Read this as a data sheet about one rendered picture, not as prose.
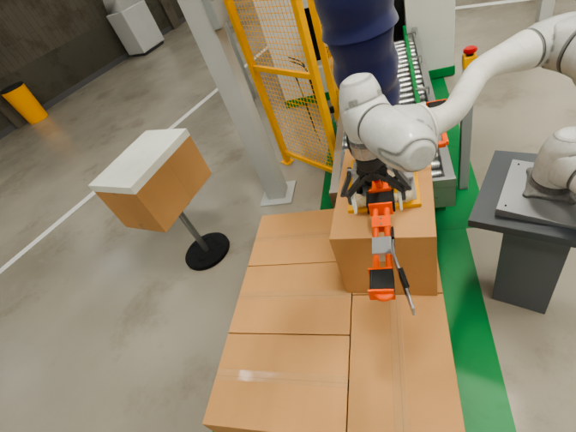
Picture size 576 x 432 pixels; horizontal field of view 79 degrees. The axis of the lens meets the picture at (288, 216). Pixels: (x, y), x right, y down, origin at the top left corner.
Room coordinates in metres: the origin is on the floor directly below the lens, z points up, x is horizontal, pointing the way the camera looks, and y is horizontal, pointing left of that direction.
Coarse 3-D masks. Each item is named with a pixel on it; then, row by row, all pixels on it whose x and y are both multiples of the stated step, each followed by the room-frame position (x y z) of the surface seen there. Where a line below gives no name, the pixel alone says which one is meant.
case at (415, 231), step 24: (432, 192) 0.96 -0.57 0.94; (336, 216) 1.05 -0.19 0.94; (360, 216) 0.99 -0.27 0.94; (408, 216) 0.89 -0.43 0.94; (432, 216) 0.85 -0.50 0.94; (336, 240) 0.93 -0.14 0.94; (360, 240) 0.89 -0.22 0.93; (408, 240) 0.80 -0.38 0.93; (432, 240) 0.76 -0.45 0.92; (360, 264) 0.90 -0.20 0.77; (384, 264) 0.85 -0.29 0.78; (408, 264) 0.80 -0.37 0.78; (432, 264) 0.76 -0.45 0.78; (360, 288) 0.91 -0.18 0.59; (408, 288) 0.81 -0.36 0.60; (432, 288) 0.76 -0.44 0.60
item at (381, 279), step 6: (372, 270) 0.62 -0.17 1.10; (378, 270) 0.61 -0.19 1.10; (384, 270) 0.60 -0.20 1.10; (390, 270) 0.60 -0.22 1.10; (372, 276) 0.60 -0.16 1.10; (378, 276) 0.59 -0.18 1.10; (384, 276) 0.59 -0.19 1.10; (390, 276) 0.58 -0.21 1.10; (372, 282) 0.58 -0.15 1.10; (378, 282) 0.58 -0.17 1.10; (384, 282) 0.57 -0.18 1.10; (390, 282) 0.56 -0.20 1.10; (372, 288) 0.56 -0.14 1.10; (378, 288) 0.56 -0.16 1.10; (384, 288) 0.55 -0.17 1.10; (390, 288) 0.54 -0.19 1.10; (372, 294) 0.56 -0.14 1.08
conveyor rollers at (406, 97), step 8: (400, 40) 3.36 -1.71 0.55; (400, 48) 3.20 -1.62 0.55; (400, 56) 3.04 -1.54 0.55; (400, 64) 2.89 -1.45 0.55; (416, 64) 2.82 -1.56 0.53; (400, 72) 2.79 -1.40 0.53; (408, 72) 2.70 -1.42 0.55; (416, 72) 2.66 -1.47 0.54; (400, 80) 2.64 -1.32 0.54; (408, 80) 2.61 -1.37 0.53; (400, 88) 2.50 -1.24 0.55; (408, 88) 2.46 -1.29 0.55; (400, 96) 2.40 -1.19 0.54; (408, 96) 2.37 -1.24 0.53; (424, 96) 2.26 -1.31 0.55; (400, 104) 2.32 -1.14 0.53; (408, 104) 2.29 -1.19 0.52; (424, 104) 2.17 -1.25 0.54; (344, 152) 2.03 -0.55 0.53; (432, 168) 1.53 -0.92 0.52; (432, 176) 1.45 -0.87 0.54; (440, 176) 1.43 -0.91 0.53
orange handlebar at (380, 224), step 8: (440, 144) 1.05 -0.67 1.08; (384, 184) 0.96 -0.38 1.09; (376, 208) 0.87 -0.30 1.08; (384, 208) 0.85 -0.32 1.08; (376, 216) 0.83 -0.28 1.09; (384, 216) 0.81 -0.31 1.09; (376, 224) 0.79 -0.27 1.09; (384, 224) 0.78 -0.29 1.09; (376, 232) 0.76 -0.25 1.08; (384, 232) 0.76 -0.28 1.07; (376, 256) 0.67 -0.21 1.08; (392, 256) 0.65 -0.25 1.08; (376, 264) 0.65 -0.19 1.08; (392, 264) 0.63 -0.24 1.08; (376, 296) 0.55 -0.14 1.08; (384, 296) 0.54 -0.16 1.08; (392, 296) 0.53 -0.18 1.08
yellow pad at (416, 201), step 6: (414, 174) 1.08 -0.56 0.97; (414, 180) 1.04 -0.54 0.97; (414, 186) 1.00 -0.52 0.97; (396, 192) 1.02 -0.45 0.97; (414, 192) 0.97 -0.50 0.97; (414, 198) 0.94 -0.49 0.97; (420, 198) 0.94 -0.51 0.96; (396, 204) 0.96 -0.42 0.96; (408, 204) 0.93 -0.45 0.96; (414, 204) 0.92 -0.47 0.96; (420, 204) 0.91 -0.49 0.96
